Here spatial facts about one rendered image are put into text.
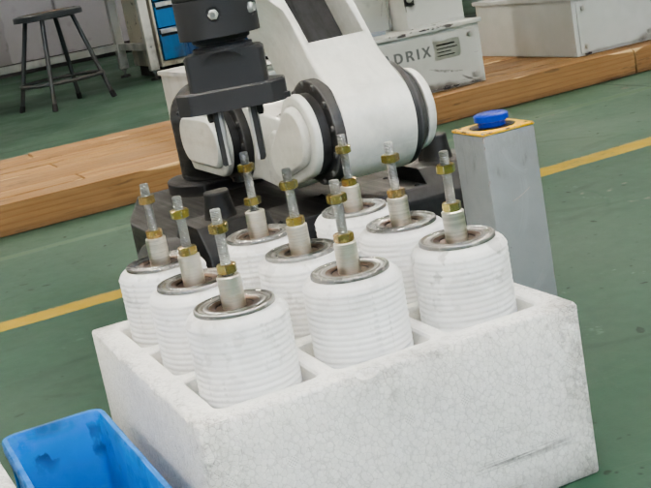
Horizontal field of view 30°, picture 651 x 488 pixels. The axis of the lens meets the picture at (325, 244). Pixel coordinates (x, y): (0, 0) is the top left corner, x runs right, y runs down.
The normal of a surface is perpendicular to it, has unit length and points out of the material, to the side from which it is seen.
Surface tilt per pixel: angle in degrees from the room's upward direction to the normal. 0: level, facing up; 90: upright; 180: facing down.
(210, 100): 90
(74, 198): 90
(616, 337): 0
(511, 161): 90
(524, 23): 90
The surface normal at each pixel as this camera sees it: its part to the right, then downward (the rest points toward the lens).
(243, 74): 0.03, 0.24
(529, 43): -0.89, 0.26
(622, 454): -0.18, -0.95
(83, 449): 0.40, 0.11
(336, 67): 0.11, -0.67
